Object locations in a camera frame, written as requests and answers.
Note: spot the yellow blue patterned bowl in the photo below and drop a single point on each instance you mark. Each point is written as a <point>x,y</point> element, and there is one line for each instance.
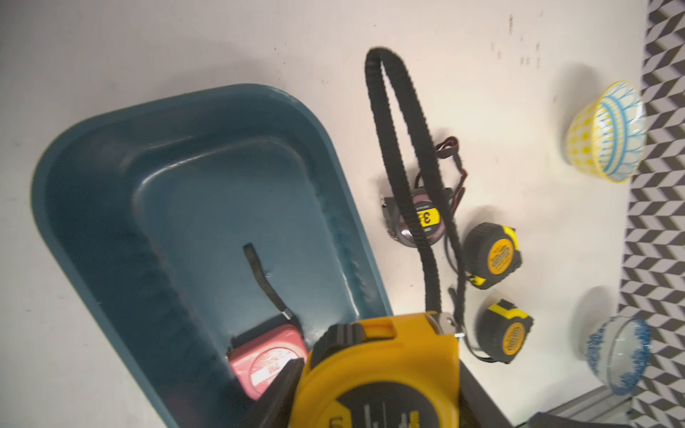
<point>607,138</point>

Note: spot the black yellow standard tape measure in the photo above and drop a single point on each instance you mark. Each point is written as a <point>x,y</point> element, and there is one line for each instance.
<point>491,253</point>

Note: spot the small yellow black tape measure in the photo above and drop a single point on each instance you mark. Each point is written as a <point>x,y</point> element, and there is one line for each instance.
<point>501,331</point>

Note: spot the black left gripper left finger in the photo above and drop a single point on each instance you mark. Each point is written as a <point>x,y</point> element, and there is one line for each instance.
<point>275,406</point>

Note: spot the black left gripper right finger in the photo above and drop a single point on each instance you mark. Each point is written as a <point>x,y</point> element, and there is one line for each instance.
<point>477,409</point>

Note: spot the pink tape measure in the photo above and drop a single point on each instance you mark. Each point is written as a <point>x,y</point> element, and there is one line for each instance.
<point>257,357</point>

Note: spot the yellow deli tape measure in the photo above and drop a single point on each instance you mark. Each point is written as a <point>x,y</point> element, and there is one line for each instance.
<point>401,371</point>

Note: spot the teal plastic storage box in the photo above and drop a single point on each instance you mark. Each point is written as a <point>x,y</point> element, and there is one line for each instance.
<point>147,211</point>

